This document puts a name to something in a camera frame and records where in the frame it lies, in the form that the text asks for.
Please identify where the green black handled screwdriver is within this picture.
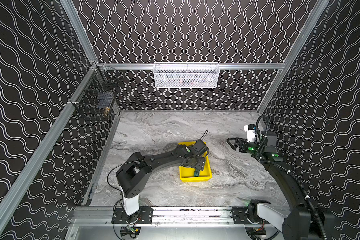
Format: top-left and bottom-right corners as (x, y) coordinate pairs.
(194, 169), (200, 177)

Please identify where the aluminium left frame rail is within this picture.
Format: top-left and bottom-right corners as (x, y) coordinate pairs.
(0, 62), (97, 235)

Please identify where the yellow plastic bin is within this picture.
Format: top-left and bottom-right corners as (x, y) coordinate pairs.
(179, 149), (213, 183)

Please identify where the aluminium back crossbar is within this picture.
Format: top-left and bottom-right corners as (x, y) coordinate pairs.
(100, 63), (286, 71)

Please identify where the brass item in wire basket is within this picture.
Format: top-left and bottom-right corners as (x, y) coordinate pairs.
(104, 107), (110, 117)

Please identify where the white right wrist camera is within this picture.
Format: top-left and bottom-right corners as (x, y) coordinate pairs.
(244, 124), (258, 143)

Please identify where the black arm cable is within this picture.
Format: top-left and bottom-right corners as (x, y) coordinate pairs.
(106, 160), (145, 208)
(254, 115), (328, 240)

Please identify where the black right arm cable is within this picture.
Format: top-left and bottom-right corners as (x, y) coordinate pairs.
(254, 115), (328, 240)

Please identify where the clear plastic wall basket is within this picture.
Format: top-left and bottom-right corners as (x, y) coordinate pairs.
(153, 67), (220, 89)

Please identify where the black wire wall basket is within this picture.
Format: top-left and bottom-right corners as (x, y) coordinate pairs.
(75, 66), (125, 123)

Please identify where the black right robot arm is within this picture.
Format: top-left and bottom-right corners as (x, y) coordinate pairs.
(227, 138), (335, 240)

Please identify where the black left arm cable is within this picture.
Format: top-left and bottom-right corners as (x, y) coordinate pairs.
(106, 160), (145, 208)

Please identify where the aluminium corner frame post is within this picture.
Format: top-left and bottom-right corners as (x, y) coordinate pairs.
(257, 0), (330, 115)

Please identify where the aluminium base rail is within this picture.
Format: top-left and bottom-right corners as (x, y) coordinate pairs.
(71, 205), (292, 227)

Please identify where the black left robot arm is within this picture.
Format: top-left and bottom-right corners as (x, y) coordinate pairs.
(116, 140), (209, 216)

